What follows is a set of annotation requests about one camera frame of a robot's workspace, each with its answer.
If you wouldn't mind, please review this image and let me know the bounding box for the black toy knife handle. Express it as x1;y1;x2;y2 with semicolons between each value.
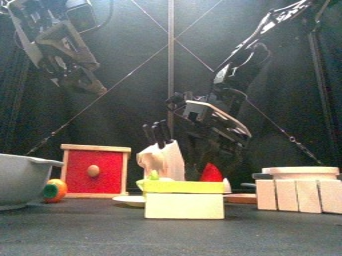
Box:
142;123;156;146
151;121;167;150
159;119;174;145

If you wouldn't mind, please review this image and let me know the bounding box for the red wooden drawer box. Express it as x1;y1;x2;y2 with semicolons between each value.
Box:
59;143;134;200

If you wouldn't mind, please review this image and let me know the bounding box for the brown wooden board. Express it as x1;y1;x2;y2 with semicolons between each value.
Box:
223;192;259;205

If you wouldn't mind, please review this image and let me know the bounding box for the small white toy cone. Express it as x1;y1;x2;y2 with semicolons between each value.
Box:
222;177;234;195

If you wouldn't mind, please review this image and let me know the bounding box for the white plate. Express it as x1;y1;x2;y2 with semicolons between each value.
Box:
111;194;148;209

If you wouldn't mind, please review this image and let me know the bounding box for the pale wooden block row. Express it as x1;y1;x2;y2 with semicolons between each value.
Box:
255;178;342;215

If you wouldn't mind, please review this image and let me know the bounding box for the yellow-green white toy block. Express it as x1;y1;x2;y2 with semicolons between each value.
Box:
135;169;227;221

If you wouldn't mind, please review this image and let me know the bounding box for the vertical metal frame pole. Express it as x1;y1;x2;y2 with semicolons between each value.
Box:
167;0;176;134

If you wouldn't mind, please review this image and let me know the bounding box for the red cone toy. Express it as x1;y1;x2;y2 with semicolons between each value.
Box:
199;162;224;183

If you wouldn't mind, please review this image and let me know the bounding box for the grey pot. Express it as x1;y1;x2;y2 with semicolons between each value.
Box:
0;152;65;212

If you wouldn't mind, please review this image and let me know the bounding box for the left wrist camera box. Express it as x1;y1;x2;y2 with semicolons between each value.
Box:
65;0;99;33

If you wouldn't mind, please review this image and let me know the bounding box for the orange toy fruit green end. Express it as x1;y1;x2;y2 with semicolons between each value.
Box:
41;178;69;204

